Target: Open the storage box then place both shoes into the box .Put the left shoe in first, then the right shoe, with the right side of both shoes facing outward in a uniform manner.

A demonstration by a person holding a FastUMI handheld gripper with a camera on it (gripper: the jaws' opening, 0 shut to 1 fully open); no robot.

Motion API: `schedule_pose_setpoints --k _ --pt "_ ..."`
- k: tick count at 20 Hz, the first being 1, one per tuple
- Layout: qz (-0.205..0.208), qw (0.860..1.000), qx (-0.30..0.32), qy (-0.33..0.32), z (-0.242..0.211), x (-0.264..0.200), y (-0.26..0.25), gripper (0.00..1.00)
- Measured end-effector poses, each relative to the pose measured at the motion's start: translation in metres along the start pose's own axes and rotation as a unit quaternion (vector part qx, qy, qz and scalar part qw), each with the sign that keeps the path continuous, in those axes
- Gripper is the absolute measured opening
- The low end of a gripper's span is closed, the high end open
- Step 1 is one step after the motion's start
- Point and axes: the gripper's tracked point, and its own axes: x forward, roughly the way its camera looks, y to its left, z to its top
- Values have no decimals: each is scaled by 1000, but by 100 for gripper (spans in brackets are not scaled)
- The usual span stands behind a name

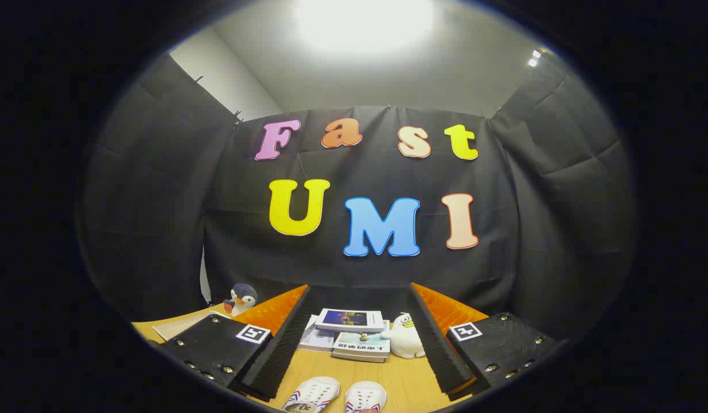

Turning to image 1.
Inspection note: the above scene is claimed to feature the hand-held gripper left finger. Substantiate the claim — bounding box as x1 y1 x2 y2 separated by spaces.
159 285 312 402

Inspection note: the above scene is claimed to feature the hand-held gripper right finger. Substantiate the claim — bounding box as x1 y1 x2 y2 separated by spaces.
410 282 561 402

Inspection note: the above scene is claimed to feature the white canvas shoe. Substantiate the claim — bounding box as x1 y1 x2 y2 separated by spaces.
282 376 341 413
345 381 387 413

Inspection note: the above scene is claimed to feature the white duck plush toy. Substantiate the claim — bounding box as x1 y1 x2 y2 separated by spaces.
380 313 426 359

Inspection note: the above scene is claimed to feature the thin white book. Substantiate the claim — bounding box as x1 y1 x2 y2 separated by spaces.
298 314 339 352

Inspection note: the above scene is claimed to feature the grey penguin plush toy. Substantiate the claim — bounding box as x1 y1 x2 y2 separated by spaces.
223 283 258 317

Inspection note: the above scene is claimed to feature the white book with dark picture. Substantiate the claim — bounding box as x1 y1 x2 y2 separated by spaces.
315 308 385 334

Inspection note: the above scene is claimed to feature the thick book with teal cover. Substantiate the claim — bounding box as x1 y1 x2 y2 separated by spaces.
332 332 391 363

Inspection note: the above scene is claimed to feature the white booklet with portrait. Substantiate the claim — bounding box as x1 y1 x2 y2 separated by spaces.
153 310 231 342

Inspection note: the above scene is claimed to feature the black backdrop cloth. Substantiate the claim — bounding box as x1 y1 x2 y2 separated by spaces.
79 52 639 339

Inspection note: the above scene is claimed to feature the bright ceiling light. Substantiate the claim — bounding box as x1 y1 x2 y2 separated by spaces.
297 0 435 53

